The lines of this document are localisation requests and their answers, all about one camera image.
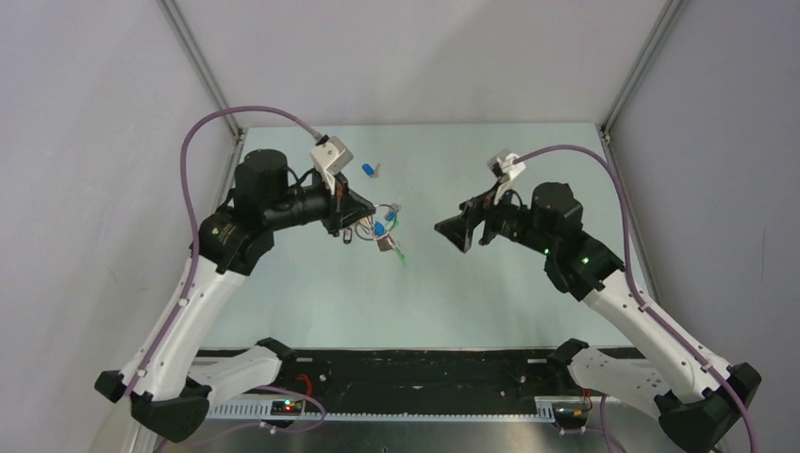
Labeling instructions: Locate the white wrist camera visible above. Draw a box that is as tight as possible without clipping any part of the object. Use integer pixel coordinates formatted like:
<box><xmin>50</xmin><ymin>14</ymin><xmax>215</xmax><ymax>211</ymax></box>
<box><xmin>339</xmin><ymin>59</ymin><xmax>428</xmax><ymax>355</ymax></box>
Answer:
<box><xmin>310</xmin><ymin>135</ymin><xmax>353</xmax><ymax>194</ymax></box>
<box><xmin>488</xmin><ymin>149</ymin><xmax>525</xmax><ymax>205</ymax></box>

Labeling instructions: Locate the left aluminium corner post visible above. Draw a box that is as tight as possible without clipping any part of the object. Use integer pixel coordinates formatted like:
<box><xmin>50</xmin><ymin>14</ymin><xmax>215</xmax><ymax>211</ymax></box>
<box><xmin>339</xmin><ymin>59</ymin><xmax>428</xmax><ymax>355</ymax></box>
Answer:
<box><xmin>156</xmin><ymin>0</ymin><xmax>230</xmax><ymax>110</ymax></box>

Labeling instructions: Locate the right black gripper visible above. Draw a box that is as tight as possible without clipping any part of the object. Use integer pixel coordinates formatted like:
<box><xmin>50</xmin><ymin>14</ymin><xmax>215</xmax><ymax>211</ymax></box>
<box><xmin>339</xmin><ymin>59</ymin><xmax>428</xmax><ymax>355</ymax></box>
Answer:
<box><xmin>433</xmin><ymin>180</ymin><xmax>555</xmax><ymax>257</ymax></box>

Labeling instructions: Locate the controller board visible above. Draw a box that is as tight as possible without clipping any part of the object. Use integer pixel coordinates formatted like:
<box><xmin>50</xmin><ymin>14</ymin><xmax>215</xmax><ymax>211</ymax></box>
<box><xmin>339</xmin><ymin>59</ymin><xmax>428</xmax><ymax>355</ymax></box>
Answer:
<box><xmin>268</xmin><ymin>399</ymin><xmax>305</xmax><ymax>417</ymax></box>
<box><xmin>553</xmin><ymin>406</ymin><xmax>590</xmax><ymax>425</ymax></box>

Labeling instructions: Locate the large silver keyring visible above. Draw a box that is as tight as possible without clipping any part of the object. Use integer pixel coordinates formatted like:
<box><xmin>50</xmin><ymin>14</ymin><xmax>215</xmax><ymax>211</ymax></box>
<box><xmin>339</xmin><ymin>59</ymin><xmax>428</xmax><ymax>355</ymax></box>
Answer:
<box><xmin>353</xmin><ymin>203</ymin><xmax>402</xmax><ymax>256</ymax></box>

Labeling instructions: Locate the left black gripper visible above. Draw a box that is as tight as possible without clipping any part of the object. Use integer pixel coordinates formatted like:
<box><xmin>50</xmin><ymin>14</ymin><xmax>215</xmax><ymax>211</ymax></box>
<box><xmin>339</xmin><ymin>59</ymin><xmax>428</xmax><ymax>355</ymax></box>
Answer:
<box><xmin>265</xmin><ymin>168</ymin><xmax>375</xmax><ymax>237</ymax></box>

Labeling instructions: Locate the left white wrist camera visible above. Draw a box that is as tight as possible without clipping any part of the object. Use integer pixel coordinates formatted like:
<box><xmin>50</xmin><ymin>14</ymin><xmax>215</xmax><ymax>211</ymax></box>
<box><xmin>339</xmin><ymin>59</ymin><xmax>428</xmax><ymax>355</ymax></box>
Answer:
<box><xmin>310</xmin><ymin>135</ymin><xmax>353</xmax><ymax>194</ymax></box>

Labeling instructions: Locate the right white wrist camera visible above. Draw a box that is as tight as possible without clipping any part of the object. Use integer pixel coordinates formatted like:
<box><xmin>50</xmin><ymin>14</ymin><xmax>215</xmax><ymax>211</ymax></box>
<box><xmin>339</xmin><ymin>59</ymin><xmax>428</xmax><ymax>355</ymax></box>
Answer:
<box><xmin>488</xmin><ymin>149</ymin><xmax>525</xmax><ymax>205</ymax></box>

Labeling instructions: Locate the right controller board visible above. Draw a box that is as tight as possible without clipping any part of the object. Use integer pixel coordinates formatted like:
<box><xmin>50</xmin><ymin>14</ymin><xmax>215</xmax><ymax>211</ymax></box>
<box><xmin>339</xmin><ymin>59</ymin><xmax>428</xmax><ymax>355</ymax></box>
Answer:
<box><xmin>553</xmin><ymin>406</ymin><xmax>590</xmax><ymax>425</ymax></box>

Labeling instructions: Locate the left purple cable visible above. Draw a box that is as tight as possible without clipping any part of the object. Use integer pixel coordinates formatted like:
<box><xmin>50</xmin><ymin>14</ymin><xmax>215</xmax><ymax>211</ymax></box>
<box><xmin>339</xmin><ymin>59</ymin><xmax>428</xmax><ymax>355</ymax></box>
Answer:
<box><xmin>122</xmin><ymin>105</ymin><xmax>326</xmax><ymax>401</ymax></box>

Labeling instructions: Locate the left controller board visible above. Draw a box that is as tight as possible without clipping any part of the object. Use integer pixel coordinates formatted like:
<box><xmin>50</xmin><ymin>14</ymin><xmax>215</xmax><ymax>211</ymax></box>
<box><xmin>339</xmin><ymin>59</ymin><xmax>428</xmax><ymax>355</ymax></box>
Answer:
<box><xmin>268</xmin><ymin>399</ymin><xmax>305</xmax><ymax>417</ymax></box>

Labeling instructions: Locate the aluminium corner post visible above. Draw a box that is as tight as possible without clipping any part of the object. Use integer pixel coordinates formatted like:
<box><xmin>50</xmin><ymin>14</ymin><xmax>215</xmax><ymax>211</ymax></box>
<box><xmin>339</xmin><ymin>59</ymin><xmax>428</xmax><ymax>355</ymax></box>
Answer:
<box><xmin>156</xmin><ymin>0</ymin><xmax>230</xmax><ymax>110</ymax></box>
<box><xmin>599</xmin><ymin>0</ymin><xmax>689</xmax><ymax>137</ymax></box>

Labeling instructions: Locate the right aluminium corner post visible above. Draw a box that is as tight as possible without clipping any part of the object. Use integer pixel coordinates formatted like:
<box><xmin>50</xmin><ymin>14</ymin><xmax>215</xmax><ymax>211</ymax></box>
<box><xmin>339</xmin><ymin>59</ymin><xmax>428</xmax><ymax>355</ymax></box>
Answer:
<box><xmin>599</xmin><ymin>0</ymin><xmax>689</xmax><ymax>137</ymax></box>

